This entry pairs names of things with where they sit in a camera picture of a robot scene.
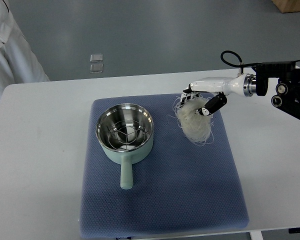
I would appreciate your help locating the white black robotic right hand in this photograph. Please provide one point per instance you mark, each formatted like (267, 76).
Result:
(215, 87)

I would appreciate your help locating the white vermicelli nest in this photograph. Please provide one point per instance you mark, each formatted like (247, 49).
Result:
(195, 127)

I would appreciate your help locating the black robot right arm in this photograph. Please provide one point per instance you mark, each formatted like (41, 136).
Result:
(287, 97)

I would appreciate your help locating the mint green steel pot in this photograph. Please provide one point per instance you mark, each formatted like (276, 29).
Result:
(126, 159)

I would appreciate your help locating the wooden box corner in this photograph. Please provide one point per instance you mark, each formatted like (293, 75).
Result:
(287, 6)

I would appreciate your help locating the blue textured mat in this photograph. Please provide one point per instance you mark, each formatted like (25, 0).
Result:
(178, 187)

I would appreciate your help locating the upper floor metal plate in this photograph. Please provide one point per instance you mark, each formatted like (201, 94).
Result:
(96, 57)

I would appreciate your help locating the person in white clothing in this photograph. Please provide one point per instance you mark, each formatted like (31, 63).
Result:
(18, 63)

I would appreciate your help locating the wire steaming rack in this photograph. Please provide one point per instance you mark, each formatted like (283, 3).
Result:
(126, 135)

